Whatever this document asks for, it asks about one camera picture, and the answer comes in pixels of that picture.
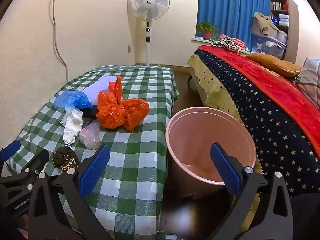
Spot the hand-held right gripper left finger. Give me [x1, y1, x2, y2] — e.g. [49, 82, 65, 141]
[27, 145, 113, 240]

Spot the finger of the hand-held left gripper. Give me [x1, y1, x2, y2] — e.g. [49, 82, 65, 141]
[0, 140, 22, 165]
[0, 149, 50, 184]

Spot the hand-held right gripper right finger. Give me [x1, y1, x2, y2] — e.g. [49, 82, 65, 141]
[209, 142, 294, 240]

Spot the dark patterned wrapper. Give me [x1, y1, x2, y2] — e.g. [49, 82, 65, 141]
[52, 146, 79, 175]

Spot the clear plastic bag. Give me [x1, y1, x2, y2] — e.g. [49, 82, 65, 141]
[79, 121, 102, 150]

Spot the pink plastic bin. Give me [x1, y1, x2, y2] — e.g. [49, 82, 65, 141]
[165, 107, 257, 200]

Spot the white paper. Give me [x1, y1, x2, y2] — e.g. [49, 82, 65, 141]
[59, 107, 84, 145]

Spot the black elastic strap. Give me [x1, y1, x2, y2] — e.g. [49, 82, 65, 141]
[81, 105, 99, 119]

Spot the orange plastic bag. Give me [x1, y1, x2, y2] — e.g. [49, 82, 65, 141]
[96, 76, 150, 133]

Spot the blue plastic bag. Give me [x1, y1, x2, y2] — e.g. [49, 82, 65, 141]
[54, 91, 93, 110]

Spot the lilac foam sheet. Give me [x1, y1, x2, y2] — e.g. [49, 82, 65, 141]
[82, 77, 118, 105]

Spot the navy star quilt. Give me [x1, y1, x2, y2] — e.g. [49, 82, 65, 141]
[194, 50, 320, 198]

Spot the green checkered tablecloth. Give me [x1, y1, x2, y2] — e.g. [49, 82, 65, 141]
[5, 64, 180, 240]

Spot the red blanket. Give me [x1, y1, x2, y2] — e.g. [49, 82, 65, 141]
[199, 44, 320, 158]

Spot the orange pillow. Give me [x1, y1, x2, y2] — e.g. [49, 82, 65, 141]
[246, 53, 303, 78]

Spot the plaid pillow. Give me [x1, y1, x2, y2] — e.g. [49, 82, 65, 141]
[296, 57, 320, 108]

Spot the black white striped cloth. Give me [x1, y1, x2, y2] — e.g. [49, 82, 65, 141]
[212, 37, 240, 53]

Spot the pink folded cloth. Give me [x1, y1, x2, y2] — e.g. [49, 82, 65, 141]
[220, 33, 247, 49]

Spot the clear plastic storage box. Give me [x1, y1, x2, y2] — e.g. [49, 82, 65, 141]
[251, 32, 287, 59]

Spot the white window sill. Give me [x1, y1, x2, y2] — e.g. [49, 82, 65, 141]
[191, 37, 218, 43]

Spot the potted green plant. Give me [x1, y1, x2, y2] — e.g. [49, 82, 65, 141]
[196, 21, 220, 41]

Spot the beige jacket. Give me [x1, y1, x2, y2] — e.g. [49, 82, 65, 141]
[252, 12, 278, 37]

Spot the wooden bookshelf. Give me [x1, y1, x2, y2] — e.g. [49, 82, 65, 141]
[270, 0, 290, 40]

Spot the blue curtain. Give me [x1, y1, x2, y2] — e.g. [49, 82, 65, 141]
[196, 0, 272, 52]

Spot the white standing fan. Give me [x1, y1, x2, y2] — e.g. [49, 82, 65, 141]
[127, 0, 170, 67]

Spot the grey bed frame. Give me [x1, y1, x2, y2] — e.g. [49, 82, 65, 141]
[187, 67, 210, 105]

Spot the grey wall cable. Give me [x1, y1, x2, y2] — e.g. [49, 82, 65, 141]
[51, 0, 69, 83]

